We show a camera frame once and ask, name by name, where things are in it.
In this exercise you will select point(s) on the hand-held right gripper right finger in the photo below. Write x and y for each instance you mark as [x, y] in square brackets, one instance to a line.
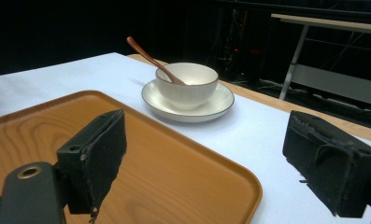
[329, 161]

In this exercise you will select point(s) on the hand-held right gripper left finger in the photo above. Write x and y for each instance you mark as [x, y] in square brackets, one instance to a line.
[92, 161]

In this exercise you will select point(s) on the wooden tray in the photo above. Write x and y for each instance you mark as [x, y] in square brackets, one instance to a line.
[174, 174]

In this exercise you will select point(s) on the brown wooden spoon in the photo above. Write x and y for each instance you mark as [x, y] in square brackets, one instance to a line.
[149, 57]

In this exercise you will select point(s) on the white ribbed bowl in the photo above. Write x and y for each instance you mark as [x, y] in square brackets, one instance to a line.
[189, 87]

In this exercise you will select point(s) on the white saucer plate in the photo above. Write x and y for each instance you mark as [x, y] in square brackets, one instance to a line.
[217, 105]

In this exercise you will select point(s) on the white-framed desk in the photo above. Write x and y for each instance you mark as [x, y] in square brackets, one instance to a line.
[329, 81]

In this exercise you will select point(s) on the white table cloth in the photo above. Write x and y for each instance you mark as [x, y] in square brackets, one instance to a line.
[80, 74]

